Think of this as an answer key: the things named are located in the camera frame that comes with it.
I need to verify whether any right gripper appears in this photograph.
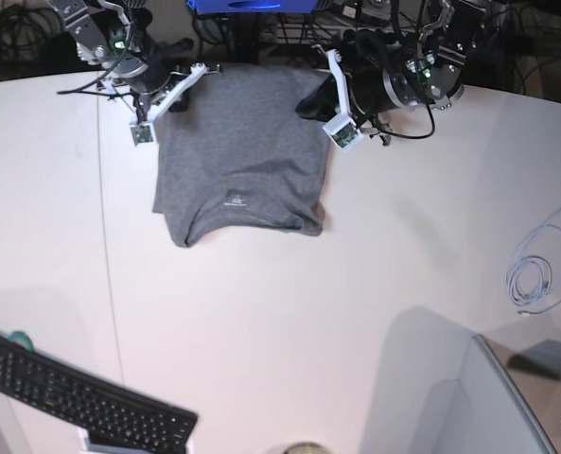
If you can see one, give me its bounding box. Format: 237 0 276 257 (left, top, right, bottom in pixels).
128 40 194 114

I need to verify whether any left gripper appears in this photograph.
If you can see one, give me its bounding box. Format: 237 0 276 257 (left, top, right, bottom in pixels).
295 28 403 122

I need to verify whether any grey t-shirt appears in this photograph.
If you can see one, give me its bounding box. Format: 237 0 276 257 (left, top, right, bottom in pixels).
153 64 330 248

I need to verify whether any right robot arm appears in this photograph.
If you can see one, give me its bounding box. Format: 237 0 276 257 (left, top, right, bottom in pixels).
47 0 194 121

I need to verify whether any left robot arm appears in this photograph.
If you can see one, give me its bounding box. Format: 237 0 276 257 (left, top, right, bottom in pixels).
328 1 487 125

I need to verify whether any black power strip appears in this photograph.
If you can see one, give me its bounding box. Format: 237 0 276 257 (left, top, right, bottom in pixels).
260 23 348 44

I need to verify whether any blue box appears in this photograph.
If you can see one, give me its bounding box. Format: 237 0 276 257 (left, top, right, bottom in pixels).
187 0 318 14

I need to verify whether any green tape roll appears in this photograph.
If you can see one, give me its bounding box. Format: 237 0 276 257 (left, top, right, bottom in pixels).
7 331 34 352

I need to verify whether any black computer keyboard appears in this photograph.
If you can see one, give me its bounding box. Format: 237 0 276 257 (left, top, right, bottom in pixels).
0 335 198 453

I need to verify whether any round tan object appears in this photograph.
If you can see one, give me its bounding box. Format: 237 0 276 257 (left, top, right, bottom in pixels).
282 441 330 454

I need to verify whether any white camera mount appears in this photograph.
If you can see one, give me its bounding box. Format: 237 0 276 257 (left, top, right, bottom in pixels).
311 44 394 155
97 61 224 147

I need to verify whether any coiled light blue cable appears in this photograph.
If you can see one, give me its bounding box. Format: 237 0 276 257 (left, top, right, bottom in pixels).
505 201 561 317

